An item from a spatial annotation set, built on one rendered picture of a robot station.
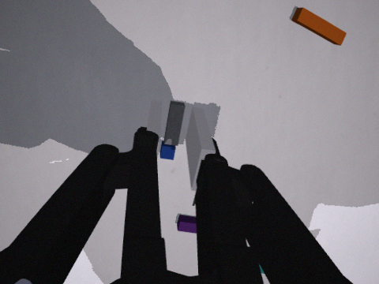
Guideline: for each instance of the grey rod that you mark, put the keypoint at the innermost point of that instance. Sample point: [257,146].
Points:
[174,123]

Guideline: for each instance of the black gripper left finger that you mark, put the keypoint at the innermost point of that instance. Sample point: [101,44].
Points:
[45,251]

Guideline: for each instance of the small blue cube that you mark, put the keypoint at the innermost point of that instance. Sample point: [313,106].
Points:
[167,151]

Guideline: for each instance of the purple rod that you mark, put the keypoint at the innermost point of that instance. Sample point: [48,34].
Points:
[187,224]

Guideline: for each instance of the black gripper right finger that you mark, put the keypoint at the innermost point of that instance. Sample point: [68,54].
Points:
[280,242]

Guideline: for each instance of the orange rod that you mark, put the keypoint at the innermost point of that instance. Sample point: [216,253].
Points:
[319,26]

